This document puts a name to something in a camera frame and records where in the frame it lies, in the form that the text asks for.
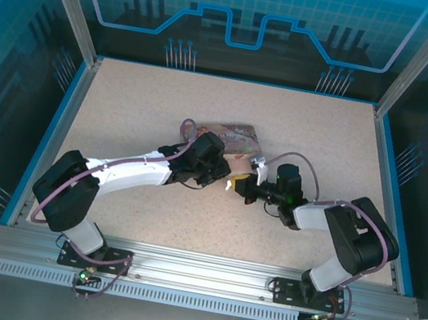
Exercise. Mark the pink illustrated tin box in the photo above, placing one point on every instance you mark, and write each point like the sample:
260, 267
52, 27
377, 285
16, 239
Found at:
242, 138

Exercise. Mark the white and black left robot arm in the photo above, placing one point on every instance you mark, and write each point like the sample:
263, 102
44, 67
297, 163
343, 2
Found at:
133, 172

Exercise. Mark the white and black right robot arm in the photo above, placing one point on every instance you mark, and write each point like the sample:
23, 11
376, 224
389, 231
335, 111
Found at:
362, 236

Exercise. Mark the blue table edge strip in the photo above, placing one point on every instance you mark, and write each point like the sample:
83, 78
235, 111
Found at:
62, 108
391, 166

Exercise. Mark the right connector with green light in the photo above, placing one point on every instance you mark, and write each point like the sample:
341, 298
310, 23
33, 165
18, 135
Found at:
320, 318

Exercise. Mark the connector with green light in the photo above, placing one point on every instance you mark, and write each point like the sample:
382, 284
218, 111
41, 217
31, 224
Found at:
320, 318
85, 275

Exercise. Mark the left connector with green light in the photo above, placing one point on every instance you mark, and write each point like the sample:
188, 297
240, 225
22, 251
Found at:
85, 275

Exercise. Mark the aluminium mounting rail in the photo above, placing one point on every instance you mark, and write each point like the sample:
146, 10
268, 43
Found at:
198, 273

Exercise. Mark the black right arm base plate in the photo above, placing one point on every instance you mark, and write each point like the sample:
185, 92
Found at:
286, 291

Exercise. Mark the aluminium side frame rail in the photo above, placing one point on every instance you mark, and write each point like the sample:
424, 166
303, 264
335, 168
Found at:
381, 156

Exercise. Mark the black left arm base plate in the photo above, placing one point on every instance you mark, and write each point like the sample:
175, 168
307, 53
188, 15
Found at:
118, 255

